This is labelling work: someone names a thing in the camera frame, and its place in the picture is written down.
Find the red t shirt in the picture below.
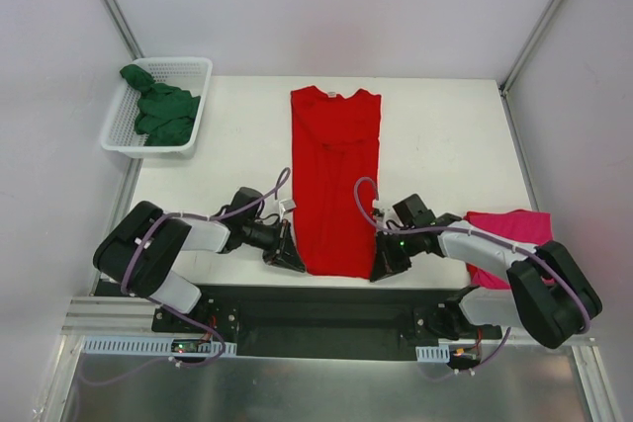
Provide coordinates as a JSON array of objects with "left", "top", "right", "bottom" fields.
[{"left": 291, "top": 86, "right": 382, "bottom": 279}]

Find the pink t shirt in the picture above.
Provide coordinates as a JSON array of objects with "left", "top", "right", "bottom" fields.
[{"left": 465, "top": 210, "right": 553, "bottom": 290}]

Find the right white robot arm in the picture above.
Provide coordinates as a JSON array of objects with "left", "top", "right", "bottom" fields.
[{"left": 366, "top": 194, "right": 602, "bottom": 349}]

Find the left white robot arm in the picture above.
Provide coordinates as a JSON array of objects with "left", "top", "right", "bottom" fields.
[{"left": 93, "top": 187, "right": 307, "bottom": 332}]

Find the green t shirt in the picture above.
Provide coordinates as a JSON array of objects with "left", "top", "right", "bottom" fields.
[{"left": 120, "top": 64, "right": 201, "bottom": 147}]

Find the white plastic basket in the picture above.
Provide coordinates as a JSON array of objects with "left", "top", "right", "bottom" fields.
[{"left": 101, "top": 56, "right": 213, "bottom": 159}]

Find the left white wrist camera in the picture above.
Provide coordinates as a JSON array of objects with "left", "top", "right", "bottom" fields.
[{"left": 277, "top": 199, "right": 296, "bottom": 218}]

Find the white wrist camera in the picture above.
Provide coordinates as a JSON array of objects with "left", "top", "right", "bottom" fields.
[
  {"left": 371, "top": 200, "right": 397, "bottom": 226},
  {"left": 277, "top": 199, "right": 296, "bottom": 218}
]

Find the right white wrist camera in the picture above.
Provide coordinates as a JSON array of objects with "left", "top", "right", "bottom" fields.
[{"left": 371, "top": 200, "right": 397, "bottom": 226}]

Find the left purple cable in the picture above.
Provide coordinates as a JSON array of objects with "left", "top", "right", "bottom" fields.
[{"left": 78, "top": 167, "right": 293, "bottom": 386}]

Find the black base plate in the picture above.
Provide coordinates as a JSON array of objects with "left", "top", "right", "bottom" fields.
[{"left": 93, "top": 281, "right": 513, "bottom": 363}]

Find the right white cable duct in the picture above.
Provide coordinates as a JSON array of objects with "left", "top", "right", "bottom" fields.
[{"left": 415, "top": 345, "right": 451, "bottom": 364}]

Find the white cable duct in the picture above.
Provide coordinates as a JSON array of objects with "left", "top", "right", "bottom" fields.
[
  {"left": 415, "top": 345, "right": 451, "bottom": 364},
  {"left": 83, "top": 336, "right": 237, "bottom": 358}
]

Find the aluminium frame rail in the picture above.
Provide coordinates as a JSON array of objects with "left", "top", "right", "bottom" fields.
[{"left": 61, "top": 295, "right": 599, "bottom": 349}]

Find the left white cable duct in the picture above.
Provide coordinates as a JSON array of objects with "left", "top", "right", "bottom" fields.
[{"left": 83, "top": 336, "right": 237, "bottom": 358}]

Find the right aluminium corner post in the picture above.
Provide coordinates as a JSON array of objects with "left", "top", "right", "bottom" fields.
[{"left": 499, "top": 0, "right": 567, "bottom": 98}]

